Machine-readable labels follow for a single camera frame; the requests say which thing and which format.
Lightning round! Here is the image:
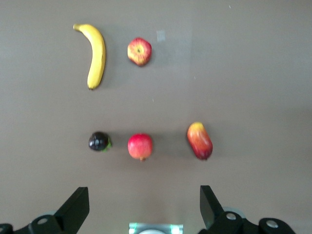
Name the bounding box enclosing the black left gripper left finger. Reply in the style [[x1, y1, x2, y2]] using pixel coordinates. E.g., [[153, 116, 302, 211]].
[[0, 187, 90, 234]]

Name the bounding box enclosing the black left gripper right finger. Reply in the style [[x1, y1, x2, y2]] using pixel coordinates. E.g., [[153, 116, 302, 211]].
[[197, 185, 297, 234]]

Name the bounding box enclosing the yellow banana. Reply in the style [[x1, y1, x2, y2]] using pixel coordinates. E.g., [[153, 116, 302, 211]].
[[73, 23, 107, 90]]

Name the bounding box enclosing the red yellow apple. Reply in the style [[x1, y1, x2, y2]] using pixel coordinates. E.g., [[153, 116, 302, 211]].
[[127, 37, 153, 67]]

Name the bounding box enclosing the red yellow mango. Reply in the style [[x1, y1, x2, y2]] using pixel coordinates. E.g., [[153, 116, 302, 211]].
[[187, 121, 214, 161]]

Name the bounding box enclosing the dark purple eggplant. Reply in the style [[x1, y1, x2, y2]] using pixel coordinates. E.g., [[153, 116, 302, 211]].
[[88, 131, 113, 153]]

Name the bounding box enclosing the red pomegranate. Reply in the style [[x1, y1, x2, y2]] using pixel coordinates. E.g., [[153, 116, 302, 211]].
[[127, 133, 154, 162]]

